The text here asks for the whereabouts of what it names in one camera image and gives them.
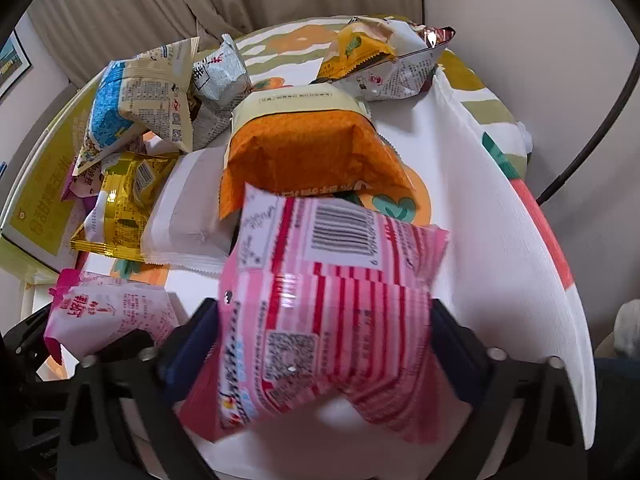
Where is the gold yellow snack packet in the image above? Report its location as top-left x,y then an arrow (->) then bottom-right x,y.
70,152 -> 178,261

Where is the striped flower blanket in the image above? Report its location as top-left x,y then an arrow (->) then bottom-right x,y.
235,15 -> 531,181

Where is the yellow-green cardboard box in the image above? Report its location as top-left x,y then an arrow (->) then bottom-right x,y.
0,95 -> 108,281

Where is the white printed foil snack packet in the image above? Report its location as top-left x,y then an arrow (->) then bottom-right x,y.
345,16 -> 457,102

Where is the orange snack packet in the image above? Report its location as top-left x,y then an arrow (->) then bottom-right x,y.
219,85 -> 418,221

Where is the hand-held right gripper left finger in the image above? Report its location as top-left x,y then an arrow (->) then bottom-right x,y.
55,297 -> 223,480

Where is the blue and cream snack packet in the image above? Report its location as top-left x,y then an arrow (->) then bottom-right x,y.
72,37 -> 201,176

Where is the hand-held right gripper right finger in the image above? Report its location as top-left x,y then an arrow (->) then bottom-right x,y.
415,297 -> 588,480

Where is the white grey snack packet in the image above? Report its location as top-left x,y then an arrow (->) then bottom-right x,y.
190,35 -> 253,151

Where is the white fruit print cloth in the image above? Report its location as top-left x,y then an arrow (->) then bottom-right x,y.
80,80 -> 598,480

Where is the pink and white snack packet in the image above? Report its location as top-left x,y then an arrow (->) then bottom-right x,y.
44,269 -> 181,366

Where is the framed wall picture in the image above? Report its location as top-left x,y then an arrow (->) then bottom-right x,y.
0,30 -> 33,101

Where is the beige curtain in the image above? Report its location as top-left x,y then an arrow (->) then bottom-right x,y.
27,0 -> 426,86

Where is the pink striped snack packet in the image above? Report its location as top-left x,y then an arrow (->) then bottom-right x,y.
182,182 -> 451,443

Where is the translucent white snack packet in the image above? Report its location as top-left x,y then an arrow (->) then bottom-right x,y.
141,150 -> 236,276

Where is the black cable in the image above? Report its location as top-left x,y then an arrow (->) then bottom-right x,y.
537,45 -> 640,206

